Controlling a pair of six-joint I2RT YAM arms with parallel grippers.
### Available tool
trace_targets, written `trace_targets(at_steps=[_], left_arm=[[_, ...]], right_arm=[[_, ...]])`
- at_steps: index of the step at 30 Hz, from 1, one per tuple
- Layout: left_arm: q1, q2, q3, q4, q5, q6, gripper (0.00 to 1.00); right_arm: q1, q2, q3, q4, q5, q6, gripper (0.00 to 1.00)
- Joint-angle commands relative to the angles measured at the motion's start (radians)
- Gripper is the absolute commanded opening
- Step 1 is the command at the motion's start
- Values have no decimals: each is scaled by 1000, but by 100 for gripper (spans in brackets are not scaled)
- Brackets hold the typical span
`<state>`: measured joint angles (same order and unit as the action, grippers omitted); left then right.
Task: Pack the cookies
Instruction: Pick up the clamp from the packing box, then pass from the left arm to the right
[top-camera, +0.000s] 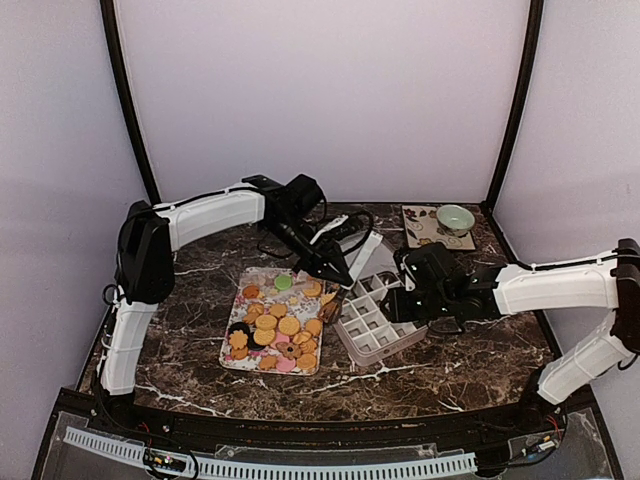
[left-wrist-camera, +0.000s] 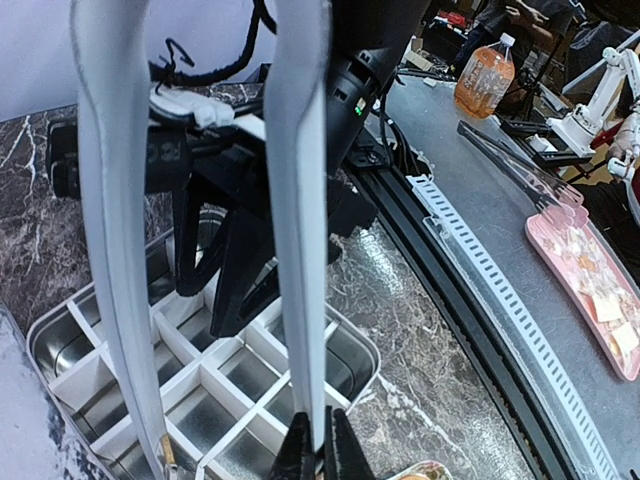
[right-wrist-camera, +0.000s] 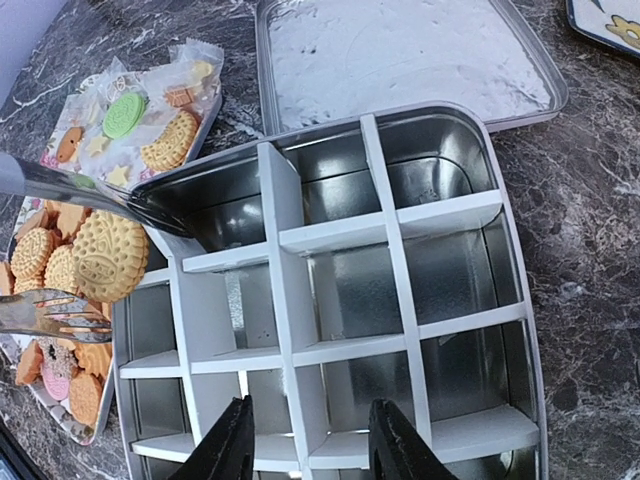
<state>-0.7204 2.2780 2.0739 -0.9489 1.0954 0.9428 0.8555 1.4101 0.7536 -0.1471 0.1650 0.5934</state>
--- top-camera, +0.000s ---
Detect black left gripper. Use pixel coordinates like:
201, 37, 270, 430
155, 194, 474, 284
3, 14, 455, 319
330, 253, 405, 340
264, 214, 355, 285

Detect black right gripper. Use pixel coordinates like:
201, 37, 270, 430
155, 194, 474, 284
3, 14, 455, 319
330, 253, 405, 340
381, 285, 454, 322

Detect round sandwich biscuit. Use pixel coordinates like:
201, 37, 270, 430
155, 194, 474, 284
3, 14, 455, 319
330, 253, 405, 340
303, 281, 323, 298

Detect metal tongs white handle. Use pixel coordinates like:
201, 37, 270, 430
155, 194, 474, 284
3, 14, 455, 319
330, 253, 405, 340
318, 231, 383, 324

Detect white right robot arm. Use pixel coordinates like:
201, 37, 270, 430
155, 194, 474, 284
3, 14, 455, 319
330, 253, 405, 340
380, 238, 639, 434

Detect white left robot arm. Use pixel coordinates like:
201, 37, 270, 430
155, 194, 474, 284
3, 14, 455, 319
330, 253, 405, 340
98, 174, 353, 396

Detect green round cookie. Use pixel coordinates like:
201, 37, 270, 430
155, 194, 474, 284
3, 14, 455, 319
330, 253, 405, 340
274, 274, 293, 291

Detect clear box lid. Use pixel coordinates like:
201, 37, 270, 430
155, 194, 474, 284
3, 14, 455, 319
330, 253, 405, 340
340, 236, 398, 281

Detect floral square coaster plate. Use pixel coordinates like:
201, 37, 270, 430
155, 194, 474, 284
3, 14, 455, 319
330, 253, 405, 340
402, 205, 476, 251

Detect green ceramic bowl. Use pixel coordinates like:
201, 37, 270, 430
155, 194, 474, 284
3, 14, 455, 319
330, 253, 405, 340
436, 204, 475, 238

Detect large embossed round biscuit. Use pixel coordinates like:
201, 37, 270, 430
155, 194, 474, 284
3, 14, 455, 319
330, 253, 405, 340
278, 316, 301, 337

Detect compartment cookie box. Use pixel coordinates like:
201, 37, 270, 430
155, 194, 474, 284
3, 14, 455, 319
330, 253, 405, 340
334, 271, 427, 367

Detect floral cookie tray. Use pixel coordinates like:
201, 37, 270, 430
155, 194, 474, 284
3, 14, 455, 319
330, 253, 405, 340
219, 267, 326, 376

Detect orange chip cookie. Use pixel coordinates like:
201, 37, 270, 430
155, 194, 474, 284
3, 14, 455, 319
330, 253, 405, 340
242, 284, 260, 299

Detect swirl butter cookie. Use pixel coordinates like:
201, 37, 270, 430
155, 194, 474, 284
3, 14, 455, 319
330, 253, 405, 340
243, 302, 265, 324

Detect brown flower cookie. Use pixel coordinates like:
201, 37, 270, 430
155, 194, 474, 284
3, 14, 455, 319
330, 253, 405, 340
276, 342, 302, 360

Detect pink round cookie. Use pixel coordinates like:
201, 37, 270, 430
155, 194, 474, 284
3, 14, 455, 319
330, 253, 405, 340
276, 357, 296, 373

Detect black chocolate sandwich cookie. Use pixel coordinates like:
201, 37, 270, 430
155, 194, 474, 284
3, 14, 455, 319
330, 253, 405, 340
228, 322, 251, 337

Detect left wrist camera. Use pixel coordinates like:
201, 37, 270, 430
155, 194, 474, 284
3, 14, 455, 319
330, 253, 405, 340
310, 215, 363, 245

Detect white cable duct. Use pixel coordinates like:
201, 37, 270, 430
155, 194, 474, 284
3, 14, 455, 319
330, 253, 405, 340
63, 427, 478, 479

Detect right black frame post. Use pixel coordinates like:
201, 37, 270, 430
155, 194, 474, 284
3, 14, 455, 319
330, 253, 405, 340
483, 0, 545, 216

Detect black frame post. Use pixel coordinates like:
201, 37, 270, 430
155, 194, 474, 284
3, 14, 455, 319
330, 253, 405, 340
99, 0, 161, 204
483, 0, 545, 216

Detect left black frame post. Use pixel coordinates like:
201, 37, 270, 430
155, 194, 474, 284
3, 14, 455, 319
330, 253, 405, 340
99, 0, 161, 204

